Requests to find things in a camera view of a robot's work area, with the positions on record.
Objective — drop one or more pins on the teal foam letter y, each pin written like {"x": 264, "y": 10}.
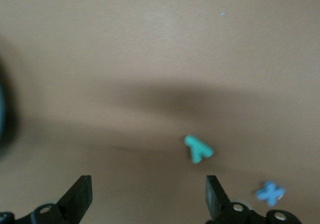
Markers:
{"x": 198, "y": 149}

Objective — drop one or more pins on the blue foam letter x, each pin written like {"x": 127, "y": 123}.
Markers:
{"x": 270, "y": 193}

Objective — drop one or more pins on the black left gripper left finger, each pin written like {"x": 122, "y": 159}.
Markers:
{"x": 75, "y": 201}

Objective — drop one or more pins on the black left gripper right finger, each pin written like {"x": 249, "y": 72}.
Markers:
{"x": 220, "y": 204}

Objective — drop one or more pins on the blue round plate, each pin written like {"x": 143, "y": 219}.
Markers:
{"x": 3, "y": 109}

